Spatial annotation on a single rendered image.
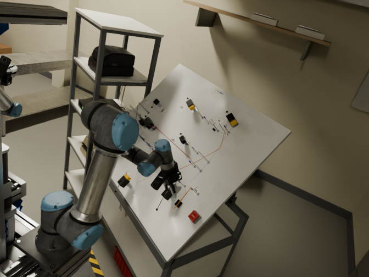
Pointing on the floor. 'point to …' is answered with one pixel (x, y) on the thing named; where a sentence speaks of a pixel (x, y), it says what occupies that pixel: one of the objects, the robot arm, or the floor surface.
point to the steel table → (23, 60)
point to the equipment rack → (128, 29)
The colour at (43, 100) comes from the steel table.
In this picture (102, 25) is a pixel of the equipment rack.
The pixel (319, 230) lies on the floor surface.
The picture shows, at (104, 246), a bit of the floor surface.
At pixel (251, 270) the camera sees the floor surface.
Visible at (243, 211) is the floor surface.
